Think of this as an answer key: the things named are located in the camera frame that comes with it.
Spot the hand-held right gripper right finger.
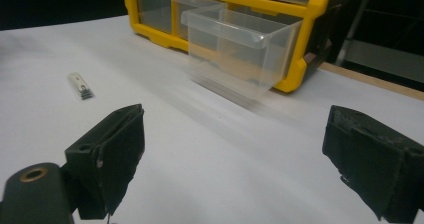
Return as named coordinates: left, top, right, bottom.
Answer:
left=321, top=105, right=424, bottom=224

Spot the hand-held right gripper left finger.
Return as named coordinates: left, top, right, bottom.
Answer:
left=64, top=103, right=146, bottom=221

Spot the small clear packet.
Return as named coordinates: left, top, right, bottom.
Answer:
left=68, top=72, right=95, bottom=101

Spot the yellow drawer organizer cabinet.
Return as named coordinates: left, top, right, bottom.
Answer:
left=121, top=0, right=355, bottom=94

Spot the clear plastic drawer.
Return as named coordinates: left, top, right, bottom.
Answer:
left=180, top=3, right=303, bottom=102

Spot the metal stand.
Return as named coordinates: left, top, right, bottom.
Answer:
left=334, top=0, right=424, bottom=84

